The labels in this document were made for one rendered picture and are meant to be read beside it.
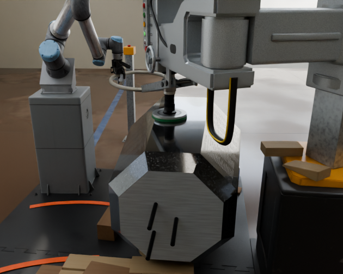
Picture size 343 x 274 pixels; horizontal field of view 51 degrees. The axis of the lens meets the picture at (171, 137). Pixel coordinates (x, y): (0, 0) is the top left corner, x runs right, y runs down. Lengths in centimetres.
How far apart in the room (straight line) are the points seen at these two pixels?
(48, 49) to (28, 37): 660
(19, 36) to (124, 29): 249
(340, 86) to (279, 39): 40
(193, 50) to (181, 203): 72
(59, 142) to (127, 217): 135
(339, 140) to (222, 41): 78
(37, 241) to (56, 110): 98
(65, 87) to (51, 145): 48
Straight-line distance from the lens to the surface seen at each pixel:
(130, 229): 186
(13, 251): 266
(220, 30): 144
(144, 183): 170
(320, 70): 186
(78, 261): 215
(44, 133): 302
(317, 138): 196
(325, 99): 189
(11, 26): 955
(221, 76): 144
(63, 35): 288
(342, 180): 183
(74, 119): 292
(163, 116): 215
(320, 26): 166
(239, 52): 147
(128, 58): 402
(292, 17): 158
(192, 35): 168
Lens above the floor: 154
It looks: 21 degrees down
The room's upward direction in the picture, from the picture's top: straight up
